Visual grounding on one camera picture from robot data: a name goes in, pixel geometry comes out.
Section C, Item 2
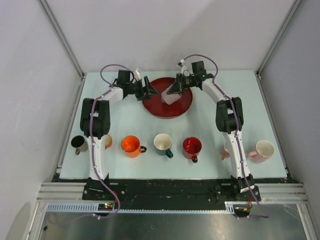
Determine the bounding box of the round red tray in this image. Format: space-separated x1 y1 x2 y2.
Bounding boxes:
142 77 193 119

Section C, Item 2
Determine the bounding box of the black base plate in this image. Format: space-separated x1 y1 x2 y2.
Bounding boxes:
82 177 261 211

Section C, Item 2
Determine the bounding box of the small orange cup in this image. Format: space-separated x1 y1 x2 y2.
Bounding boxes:
105 134 113 149

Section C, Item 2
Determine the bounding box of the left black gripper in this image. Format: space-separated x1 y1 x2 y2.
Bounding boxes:
126 76 158 101

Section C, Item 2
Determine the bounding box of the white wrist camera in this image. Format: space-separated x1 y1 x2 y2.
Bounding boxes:
133 68 141 82
176 59 188 74

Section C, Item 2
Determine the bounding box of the red mug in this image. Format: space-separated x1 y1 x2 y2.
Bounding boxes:
182 136 202 163

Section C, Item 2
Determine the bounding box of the small salmon pink mug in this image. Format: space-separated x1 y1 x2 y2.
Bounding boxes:
221 143 230 160

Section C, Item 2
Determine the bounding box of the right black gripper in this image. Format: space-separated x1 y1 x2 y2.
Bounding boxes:
168 73 197 95

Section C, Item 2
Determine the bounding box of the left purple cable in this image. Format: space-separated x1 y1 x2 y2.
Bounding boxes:
47 64 132 226

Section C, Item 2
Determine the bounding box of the brown textured cup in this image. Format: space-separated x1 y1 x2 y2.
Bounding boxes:
71 135 88 156

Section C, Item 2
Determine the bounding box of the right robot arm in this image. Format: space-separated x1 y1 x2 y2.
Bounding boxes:
167 59 255 201

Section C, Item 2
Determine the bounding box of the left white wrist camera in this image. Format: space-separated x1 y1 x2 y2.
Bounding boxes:
133 68 141 82

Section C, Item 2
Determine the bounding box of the purple cable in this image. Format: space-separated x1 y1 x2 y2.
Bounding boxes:
182 54 269 219
47 64 132 226

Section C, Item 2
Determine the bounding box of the dark green mug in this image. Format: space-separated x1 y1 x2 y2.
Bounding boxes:
153 133 174 159

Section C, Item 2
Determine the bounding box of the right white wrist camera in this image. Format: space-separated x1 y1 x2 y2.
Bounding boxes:
176 59 188 74

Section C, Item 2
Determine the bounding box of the lilac mug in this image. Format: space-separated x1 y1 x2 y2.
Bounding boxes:
161 85 182 105

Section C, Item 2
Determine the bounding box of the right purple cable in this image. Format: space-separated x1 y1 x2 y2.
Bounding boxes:
182 54 269 219

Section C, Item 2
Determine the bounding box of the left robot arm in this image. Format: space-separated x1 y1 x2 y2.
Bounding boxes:
80 70 159 200

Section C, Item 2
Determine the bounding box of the orange mug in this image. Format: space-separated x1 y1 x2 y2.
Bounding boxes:
121 135 147 158

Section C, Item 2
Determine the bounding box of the grey cable duct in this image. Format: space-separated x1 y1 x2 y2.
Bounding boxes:
46 202 235 214

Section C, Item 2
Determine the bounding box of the large pale pink mug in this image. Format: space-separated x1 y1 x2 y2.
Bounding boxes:
248 140 275 163

